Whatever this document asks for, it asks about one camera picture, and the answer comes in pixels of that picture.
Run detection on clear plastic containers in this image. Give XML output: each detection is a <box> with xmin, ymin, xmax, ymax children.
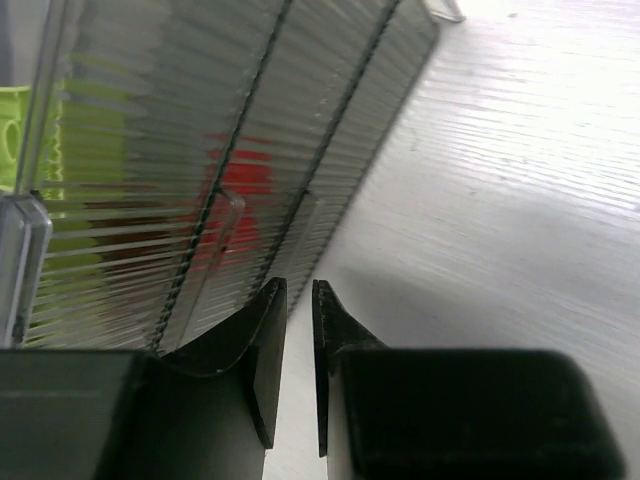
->
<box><xmin>1</xmin><ymin>1</ymin><xmax>445</xmax><ymax>354</ymax></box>

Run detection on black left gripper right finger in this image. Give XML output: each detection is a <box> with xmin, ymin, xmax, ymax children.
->
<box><xmin>312</xmin><ymin>280</ymin><xmax>625</xmax><ymax>479</ymax></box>

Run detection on red lego brick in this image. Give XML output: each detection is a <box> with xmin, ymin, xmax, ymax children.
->
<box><xmin>192</xmin><ymin>135</ymin><xmax>273</xmax><ymax>272</ymax></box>

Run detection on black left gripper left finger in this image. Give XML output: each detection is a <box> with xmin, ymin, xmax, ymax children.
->
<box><xmin>1</xmin><ymin>278</ymin><xmax>287</xmax><ymax>479</ymax></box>

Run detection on yellow-green rectangular lego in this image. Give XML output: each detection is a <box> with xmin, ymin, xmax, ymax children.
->
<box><xmin>0</xmin><ymin>86</ymin><xmax>31</xmax><ymax>191</ymax></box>

